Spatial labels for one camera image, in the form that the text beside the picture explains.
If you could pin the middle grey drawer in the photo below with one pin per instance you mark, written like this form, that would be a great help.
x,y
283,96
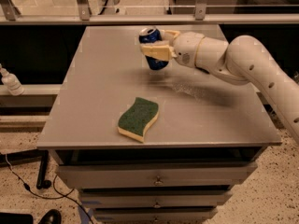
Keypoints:
x,y
156,199

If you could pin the white spray bottle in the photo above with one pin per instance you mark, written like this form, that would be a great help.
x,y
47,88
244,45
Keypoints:
x,y
12,83

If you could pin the grey drawer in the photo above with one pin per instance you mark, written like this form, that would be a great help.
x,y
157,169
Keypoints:
x,y
156,199
154,175
152,214

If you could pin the metal railing frame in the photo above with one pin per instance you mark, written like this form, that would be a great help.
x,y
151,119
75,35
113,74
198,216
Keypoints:
x,y
102,12

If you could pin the grey drawer cabinet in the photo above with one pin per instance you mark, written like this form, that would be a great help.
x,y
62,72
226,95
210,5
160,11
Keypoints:
x,y
144,145

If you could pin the bottom grey drawer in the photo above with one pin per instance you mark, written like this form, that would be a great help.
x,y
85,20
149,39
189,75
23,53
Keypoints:
x,y
152,214

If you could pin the blue pepsi can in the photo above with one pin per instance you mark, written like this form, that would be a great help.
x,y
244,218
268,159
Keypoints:
x,y
154,48

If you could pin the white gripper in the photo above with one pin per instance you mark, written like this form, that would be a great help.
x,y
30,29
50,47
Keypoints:
x,y
186,49

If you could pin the green yellow sponge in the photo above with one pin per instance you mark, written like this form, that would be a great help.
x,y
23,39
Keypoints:
x,y
135,122

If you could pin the top grey drawer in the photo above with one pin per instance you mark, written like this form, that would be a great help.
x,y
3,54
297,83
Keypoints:
x,y
154,175

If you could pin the black stand leg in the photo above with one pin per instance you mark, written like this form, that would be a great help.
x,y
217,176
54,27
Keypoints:
x,y
27,156

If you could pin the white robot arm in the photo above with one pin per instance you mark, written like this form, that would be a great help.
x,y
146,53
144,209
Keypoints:
x,y
242,61

